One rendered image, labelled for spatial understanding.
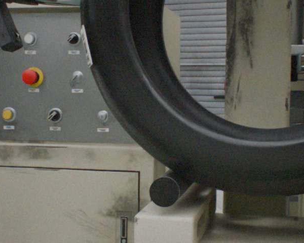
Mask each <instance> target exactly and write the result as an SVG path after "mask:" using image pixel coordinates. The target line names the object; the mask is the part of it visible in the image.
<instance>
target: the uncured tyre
mask: <svg viewBox="0 0 304 243"><path fill-rule="evenodd" d="M164 4H165V0H80V18H81V26H82V25H84V27H85V31H86V36H87V41H88V45H89V50H90V54H91V59H92V66H91V67H90V68H91V71H92V74H93V77H94V79H95V82H96V85H97V87H98V90H99V92H100V94H101V96H102V98H103V99H104V101H105V103H106V104H107V106H108V108H109V109H110V111H111V112H112V114H113V115H114V117H115V118H116V120H117V121H118V122H119V124H120V125H121V126H122V127H123V129H124V130H125V131H126V133H127V134H128V135H129V136H130V137H131V138H132V139H133V140H134V141H135V142H136V143H137V144H138V145H139V146H140V147H142V148H143V149H144V150H145V151H146V152H147V153H148V154H149V155H150V156H152V157H153V158H155V159H156V160H157V161H159V162H160V163H162V164H163V165H165V166H166V167H168V168H169V169H171V170H173V171H175V172H177V173H179V174H180V175H182V176H184V177H185V178H187V179H190V180H192V181H194V182H196V183H199V184H202V185H205V186H208V187H214V188H218V189H222V190H226V191H231V192H236V193H237V194H241V195H249V196H266V197H275V196H291V195H299V194H304V123H302V124H299V125H294V126H289V127H283V128H254V127H248V126H243V125H240V124H236V123H233V122H231V121H228V120H226V119H224V118H222V117H220V116H217V115H215V114H214V113H212V112H210V111H209V110H207V109H206V108H205V107H204V106H203V105H201V104H200V103H199V102H198V101H196V100H195V99H194V98H193V97H192V96H191V95H190V94H189V92H188V91H187V90H186V89H185V88H184V86H183V84H182V83H181V82H180V80H179V79H178V77H177V75H176V73H175V72H174V70H173V68H172V66H171V64H170V61H169V58H168V55H167V52H166V48H165V43H164V36H163V11H164Z"/></svg>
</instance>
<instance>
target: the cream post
mask: <svg viewBox="0 0 304 243"><path fill-rule="evenodd" d="M291 26H292V0H227V2H226V58H225V113H224V119H226V120H228V121H231V122H233V123H236V124H240V125H243V126H248V127H254V128H283V127H289V113H290V70H291ZM287 200H288V196H275V197H266V196H249V195H241V194H234V193H229V192H225V191H224V192H223V213H228V214H248V215H268V216H287Z"/></svg>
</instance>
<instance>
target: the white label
mask: <svg viewBox="0 0 304 243"><path fill-rule="evenodd" d="M80 32H81V36H82V41H83V46H84V50H85V52H86V57H87V62H88V66H89V67H91V66H92V59H91V54H90V50H89V45H88V41H87V36H86V31H85V27H84V25H82V26H81V28H80Z"/></svg>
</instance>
